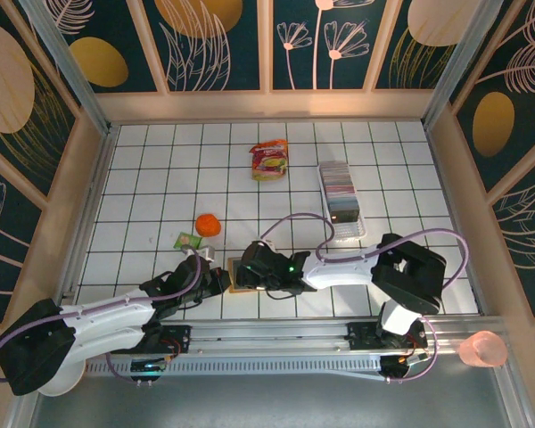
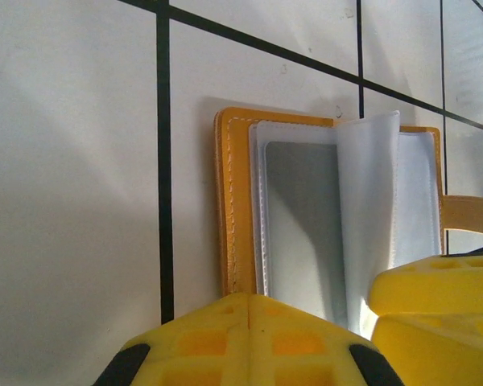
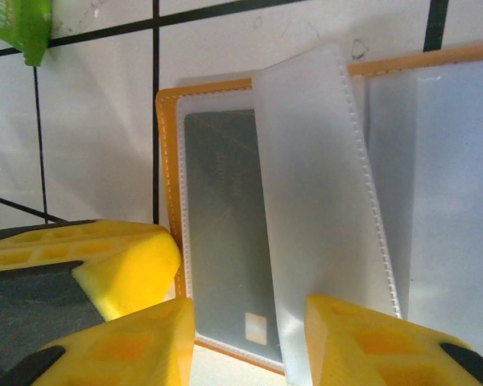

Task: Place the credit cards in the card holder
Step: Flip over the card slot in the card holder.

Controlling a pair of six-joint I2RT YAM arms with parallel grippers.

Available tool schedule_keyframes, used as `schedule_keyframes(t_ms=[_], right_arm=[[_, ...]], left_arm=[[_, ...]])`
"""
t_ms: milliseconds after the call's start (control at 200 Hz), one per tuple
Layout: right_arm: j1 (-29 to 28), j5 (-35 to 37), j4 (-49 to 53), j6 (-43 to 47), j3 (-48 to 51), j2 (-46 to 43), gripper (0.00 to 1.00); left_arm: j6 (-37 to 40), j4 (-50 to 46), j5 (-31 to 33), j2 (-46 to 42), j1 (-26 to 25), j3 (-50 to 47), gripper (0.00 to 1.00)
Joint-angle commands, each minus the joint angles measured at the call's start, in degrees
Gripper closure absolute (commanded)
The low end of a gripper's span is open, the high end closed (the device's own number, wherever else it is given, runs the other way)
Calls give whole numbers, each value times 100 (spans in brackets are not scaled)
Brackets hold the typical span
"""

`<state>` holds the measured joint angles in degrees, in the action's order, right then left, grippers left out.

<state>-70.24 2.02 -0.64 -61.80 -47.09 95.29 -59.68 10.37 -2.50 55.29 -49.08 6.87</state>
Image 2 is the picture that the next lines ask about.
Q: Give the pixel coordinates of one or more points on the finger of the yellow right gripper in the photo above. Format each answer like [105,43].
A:
[438,293]
[447,354]

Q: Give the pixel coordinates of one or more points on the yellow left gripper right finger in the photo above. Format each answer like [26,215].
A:
[298,350]

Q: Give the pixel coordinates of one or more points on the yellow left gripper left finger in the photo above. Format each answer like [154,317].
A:
[201,346]

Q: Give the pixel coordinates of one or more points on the yellow leather card holder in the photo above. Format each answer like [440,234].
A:
[237,181]

